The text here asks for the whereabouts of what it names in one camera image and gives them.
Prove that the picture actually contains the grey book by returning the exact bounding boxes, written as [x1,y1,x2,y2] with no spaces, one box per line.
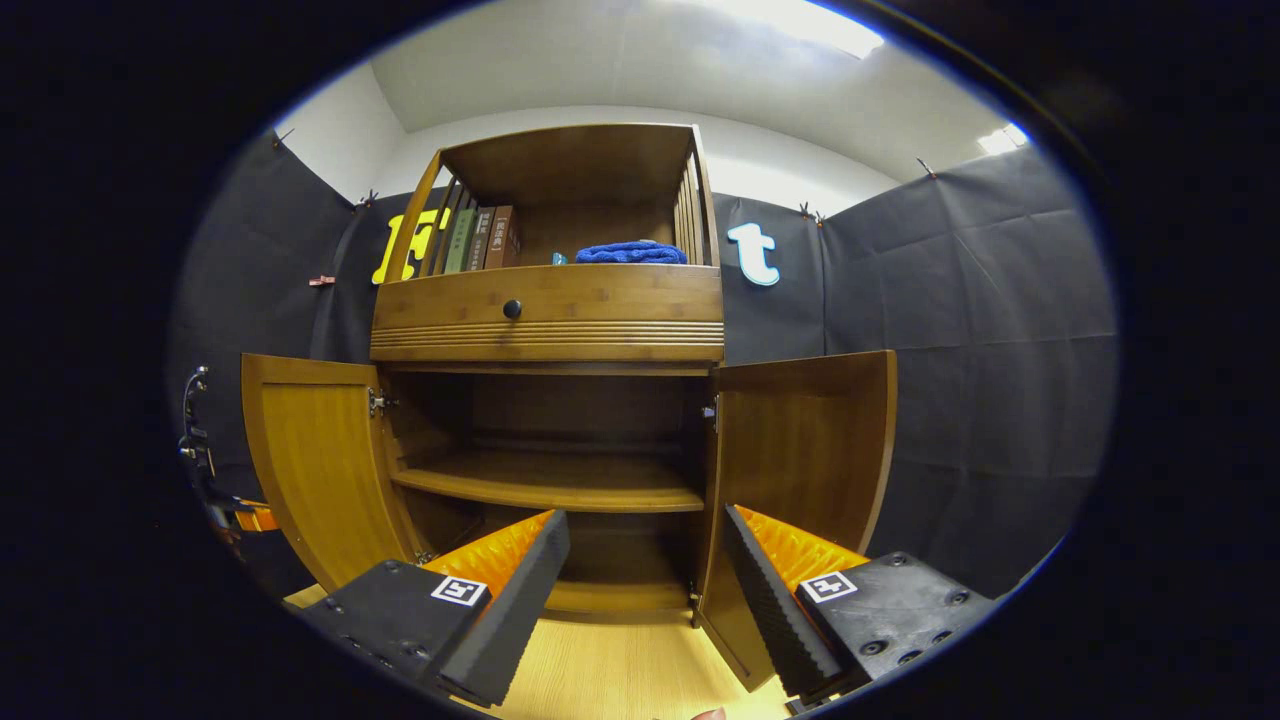
[468,206,498,271]

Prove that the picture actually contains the wooden inner shelf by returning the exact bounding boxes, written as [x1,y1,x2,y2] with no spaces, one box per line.
[390,450,706,514]

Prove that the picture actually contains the blue folded towel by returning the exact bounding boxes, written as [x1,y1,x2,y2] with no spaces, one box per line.
[575,239,689,266]

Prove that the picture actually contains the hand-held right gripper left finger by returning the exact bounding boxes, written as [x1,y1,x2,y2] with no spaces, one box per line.
[300,509,571,708]

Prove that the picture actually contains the wooden grooved drawer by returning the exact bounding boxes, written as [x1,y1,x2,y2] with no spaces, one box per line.
[370,264,725,363]

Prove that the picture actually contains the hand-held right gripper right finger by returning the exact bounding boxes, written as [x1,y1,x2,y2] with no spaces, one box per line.
[722,504,996,701]

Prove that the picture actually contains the wooden shoe cabinet door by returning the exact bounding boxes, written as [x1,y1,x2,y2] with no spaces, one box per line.
[240,352,426,593]
[695,350,898,693]

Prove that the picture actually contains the brown book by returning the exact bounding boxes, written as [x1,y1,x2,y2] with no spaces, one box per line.
[484,205,521,269]

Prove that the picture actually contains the wooden double-door shoe cabinet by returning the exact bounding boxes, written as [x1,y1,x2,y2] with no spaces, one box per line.
[368,122,726,616]

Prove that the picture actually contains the large ceiling light panel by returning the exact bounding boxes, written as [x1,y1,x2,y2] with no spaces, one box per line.
[720,0,886,59]

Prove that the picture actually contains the green book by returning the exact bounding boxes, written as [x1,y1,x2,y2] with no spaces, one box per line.
[444,207,477,274]

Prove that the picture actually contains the black backdrop cloth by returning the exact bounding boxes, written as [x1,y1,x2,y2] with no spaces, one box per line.
[168,128,1119,601]

